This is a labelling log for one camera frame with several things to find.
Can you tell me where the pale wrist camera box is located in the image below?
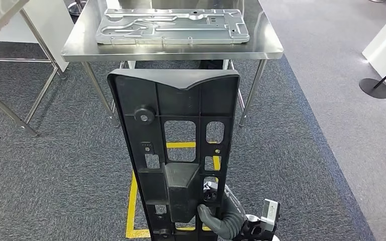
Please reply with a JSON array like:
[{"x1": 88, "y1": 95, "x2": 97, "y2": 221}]
[{"x1": 259, "y1": 199, "x2": 281, "y2": 233}]

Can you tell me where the chrome stanchion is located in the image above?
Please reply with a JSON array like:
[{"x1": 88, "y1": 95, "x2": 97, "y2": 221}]
[{"x1": 67, "y1": 0, "x2": 88, "y2": 17}]

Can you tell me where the black plastic plate holder part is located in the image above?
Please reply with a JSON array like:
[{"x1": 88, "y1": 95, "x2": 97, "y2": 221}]
[{"x1": 107, "y1": 69, "x2": 241, "y2": 241}]

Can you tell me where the white partition panel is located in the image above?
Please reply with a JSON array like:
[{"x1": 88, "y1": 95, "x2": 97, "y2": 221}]
[{"x1": 0, "y1": 0, "x2": 75, "y2": 72}]

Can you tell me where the grooved aluminium plate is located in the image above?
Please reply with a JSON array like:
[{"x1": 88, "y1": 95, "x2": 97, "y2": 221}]
[{"x1": 95, "y1": 8, "x2": 251, "y2": 46}]

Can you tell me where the stainless steel table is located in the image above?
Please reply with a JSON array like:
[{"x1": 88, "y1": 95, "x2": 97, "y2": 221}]
[{"x1": 0, "y1": 0, "x2": 68, "y2": 138}]

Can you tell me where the stainless steel workbench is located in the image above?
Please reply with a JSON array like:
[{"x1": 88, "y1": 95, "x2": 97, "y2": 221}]
[{"x1": 60, "y1": 0, "x2": 284, "y2": 129}]

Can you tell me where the yellow floor tape square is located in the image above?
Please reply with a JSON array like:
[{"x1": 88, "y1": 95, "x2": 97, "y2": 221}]
[{"x1": 126, "y1": 142, "x2": 222, "y2": 239}]

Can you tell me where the black stanchion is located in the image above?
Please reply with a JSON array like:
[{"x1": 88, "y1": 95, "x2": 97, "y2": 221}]
[{"x1": 358, "y1": 56, "x2": 386, "y2": 100}]

